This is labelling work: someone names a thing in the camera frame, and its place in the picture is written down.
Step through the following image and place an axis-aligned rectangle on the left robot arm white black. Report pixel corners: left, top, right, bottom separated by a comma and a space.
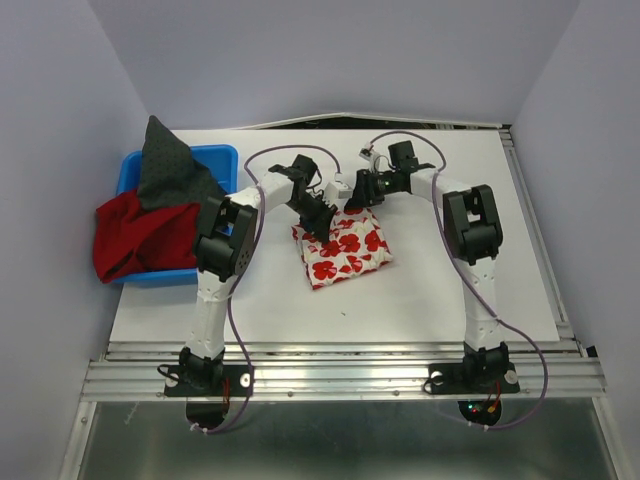
169, 155, 337, 394

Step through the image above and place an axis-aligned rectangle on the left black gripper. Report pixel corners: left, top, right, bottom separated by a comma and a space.
285, 193, 336, 245

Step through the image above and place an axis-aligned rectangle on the aluminium frame rail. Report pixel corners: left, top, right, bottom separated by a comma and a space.
59, 320, 634, 479

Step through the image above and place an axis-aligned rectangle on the dark grey dotted skirt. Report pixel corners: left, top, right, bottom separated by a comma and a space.
137, 115, 227, 211

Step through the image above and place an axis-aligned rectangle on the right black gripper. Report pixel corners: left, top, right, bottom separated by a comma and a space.
342, 168, 398, 211

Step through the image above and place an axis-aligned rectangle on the white red poppy skirt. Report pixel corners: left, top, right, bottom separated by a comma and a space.
291, 209, 393, 290

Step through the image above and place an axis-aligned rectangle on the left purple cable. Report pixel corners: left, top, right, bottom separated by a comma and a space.
188, 144, 346, 435

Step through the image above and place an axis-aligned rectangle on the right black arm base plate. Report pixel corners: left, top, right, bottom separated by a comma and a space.
422, 362, 521, 396

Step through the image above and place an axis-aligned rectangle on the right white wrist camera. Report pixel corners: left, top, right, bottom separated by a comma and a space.
359, 143, 385, 171

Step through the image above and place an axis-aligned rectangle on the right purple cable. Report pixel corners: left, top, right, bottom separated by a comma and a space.
358, 130, 547, 433

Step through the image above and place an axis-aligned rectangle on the blue plastic bin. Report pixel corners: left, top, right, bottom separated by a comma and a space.
112, 144, 238, 288

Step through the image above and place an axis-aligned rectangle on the purple cable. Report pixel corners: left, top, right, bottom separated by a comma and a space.
358, 130, 547, 433
188, 144, 346, 435

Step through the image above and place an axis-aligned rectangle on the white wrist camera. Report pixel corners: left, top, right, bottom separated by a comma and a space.
323, 172, 353, 205
359, 143, 385, 171

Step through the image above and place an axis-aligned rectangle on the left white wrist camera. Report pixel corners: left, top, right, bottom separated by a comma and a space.
323, 172, 353, 205

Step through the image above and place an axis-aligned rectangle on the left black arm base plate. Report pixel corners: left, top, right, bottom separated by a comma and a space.
157, 364, 253, 398

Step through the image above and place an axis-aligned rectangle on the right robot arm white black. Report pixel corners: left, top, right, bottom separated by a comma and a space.
345, 141, 510, 395

